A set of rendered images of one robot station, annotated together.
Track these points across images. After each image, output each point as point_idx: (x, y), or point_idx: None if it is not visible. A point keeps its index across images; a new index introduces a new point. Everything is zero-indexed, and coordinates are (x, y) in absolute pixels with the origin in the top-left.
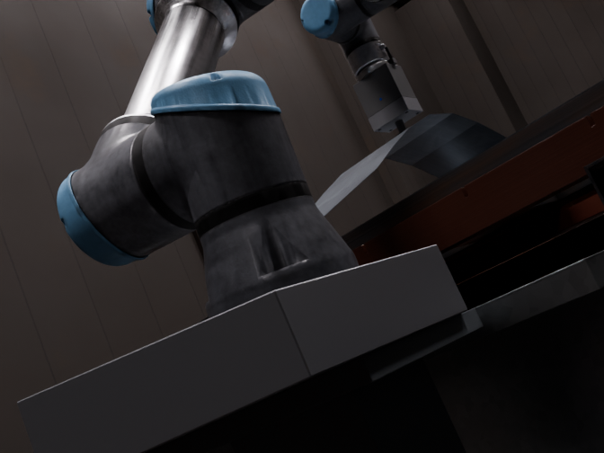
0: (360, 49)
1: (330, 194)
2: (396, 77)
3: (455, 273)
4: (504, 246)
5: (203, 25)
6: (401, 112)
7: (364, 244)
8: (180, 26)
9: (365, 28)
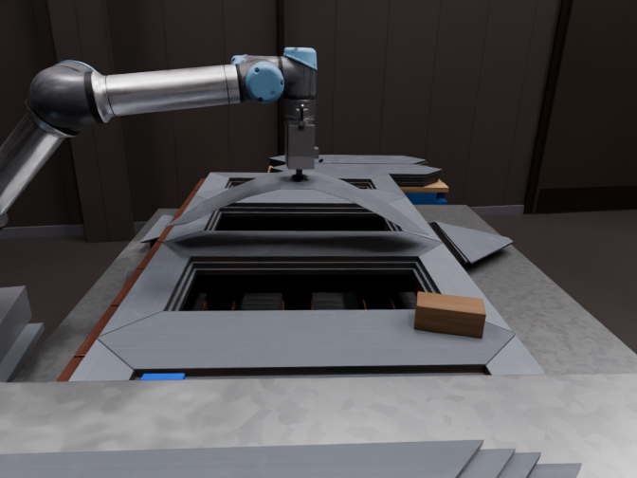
0: (284, 101)
1: (209, 201)
2: (296, 138)
3: (264, 284)
4: (346, 278)
5: (26, 137)
6: (287, 167)
7: (136, 269)
8: (13, 135)
9: (292, 85)
